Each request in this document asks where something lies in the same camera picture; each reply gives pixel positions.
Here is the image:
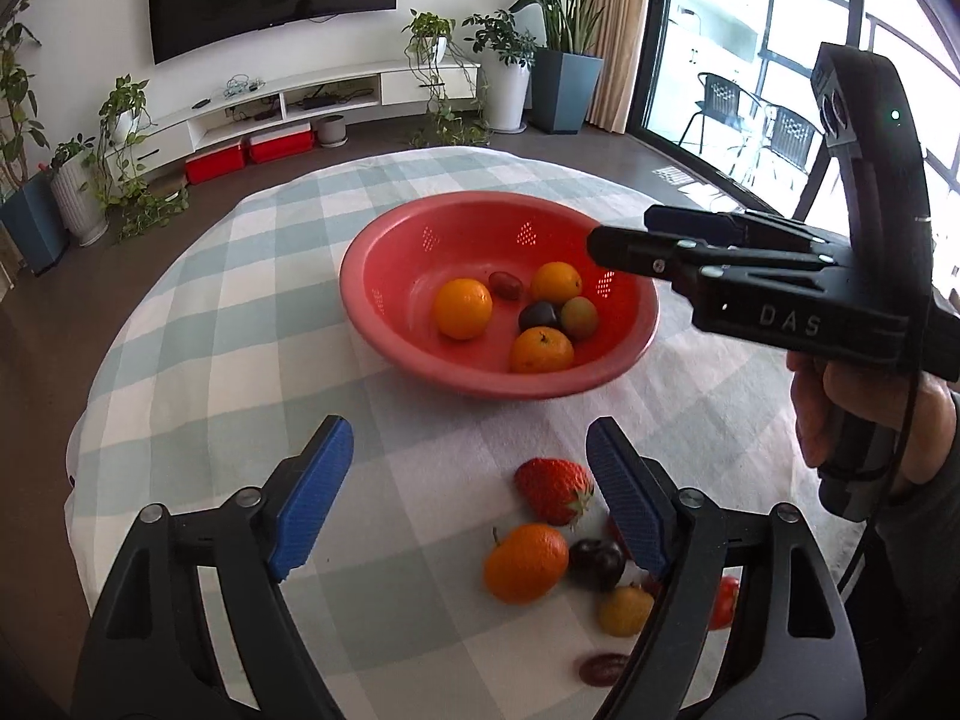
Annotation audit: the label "beige curtain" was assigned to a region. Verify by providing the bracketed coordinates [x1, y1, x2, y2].
[585, 0, 661, 132]

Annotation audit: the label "black cable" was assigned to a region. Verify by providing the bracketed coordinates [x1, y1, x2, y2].
[836, 382, 922, 593]

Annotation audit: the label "orange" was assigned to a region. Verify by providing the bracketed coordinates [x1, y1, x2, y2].
[510, 326, 575, 374]
[433, 277, 494, 341]
[531, 261, 584, 306]
[484, 523, 569, 605]

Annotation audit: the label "tall tree in blue-grey pot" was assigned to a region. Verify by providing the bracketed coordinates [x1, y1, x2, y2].
[0, 0, 72, 278]

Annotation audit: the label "large-leaf plant in blue-grey pot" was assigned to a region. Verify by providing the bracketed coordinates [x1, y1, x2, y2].
[499, 0, 668, 134]

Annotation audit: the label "trailing vine plant on console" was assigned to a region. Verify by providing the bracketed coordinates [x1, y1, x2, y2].
[401, 10, 492, 151]

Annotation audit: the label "trailing pothos in white pot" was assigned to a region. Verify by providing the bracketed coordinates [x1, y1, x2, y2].
[86, 75, 192, 241]

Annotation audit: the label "red storage box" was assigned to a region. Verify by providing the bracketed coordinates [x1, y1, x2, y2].
[247, 127, 314, 164]
[185, 146, 247, 186]

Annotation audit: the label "plant in tall white pot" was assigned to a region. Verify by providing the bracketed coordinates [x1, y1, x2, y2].
[463, 10, 537, 134]

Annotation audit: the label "green white checked tablecloth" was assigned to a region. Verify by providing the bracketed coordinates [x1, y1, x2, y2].
[64, 146, 863, 720]

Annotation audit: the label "person's right forearm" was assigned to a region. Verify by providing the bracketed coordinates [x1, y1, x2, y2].
[840, 465, 960, 720]

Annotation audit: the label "plant in white ribbed pot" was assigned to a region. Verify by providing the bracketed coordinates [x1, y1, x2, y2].
[49, 136, 110, 247]

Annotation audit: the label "white floor vent grille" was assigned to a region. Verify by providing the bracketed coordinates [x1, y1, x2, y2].
[652, 165, 751, 203]

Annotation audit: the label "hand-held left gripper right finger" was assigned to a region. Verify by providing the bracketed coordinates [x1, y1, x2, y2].
[585, 416, 875, 720]

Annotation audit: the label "person's right hand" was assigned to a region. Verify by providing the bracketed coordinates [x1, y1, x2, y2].
[786, 351, 960, 496]

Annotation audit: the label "white television console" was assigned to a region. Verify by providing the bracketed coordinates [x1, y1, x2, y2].
[105, 60, 481, 158]

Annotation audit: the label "black outdoor chair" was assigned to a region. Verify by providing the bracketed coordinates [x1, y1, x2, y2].
[679, 71, 758, 158]
[739, 105, 822, 196]

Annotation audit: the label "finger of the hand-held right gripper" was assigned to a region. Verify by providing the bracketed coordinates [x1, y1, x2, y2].
[587, 223, 852, 291]
[645, 204, 848, 242]

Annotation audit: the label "red plastic colander bowl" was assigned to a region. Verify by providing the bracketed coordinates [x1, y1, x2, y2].
[339, 191, 661, 400]

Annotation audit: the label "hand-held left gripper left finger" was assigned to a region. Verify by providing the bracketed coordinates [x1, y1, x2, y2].
[71, 415, 355, 720]

